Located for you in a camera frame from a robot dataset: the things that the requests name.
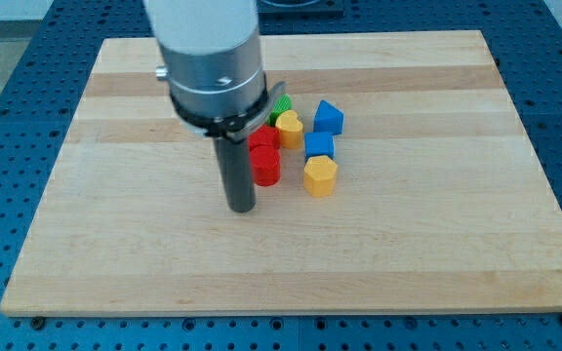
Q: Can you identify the yellow heart block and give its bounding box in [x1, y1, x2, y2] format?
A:
[275, 110, 303, 149]

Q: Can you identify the green ridged block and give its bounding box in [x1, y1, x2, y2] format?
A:
[266, 94, 292, 127]

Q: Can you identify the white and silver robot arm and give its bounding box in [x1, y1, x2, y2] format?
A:
[143, 0, 286, 142]

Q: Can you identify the red block behind cylinder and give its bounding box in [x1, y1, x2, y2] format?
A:
[248, 125, 280, 150]

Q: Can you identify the yellow hexagon block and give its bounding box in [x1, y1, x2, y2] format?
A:
[303, 155, 338, 198]

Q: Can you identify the wooden board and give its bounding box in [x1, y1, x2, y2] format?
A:
[0, 30, 562, 318]

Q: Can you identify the blue triangular prism block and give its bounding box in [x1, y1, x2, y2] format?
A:
[313, 100, 344, 136]

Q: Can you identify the blue cube block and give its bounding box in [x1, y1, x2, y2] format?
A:
[304, 132, 336, 161]

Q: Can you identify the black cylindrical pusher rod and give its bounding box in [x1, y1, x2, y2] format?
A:
[214, 138, 257, 213]

